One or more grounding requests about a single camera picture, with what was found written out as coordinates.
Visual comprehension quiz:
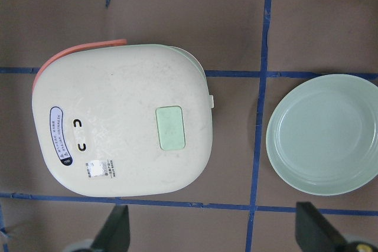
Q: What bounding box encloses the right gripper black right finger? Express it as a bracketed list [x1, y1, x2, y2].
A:
[295, 202, 348, 252]

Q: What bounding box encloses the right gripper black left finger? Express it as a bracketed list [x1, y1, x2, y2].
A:
[90, 205, 130, 252]

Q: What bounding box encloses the white rice cooker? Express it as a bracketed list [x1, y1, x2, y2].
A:
[32, 40, 214, 197]

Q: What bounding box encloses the near green plate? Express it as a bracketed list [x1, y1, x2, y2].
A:
[266, 74, 377, 196]

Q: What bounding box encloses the brown paper table mat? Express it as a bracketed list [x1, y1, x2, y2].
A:
[1, 0, 377, 251]

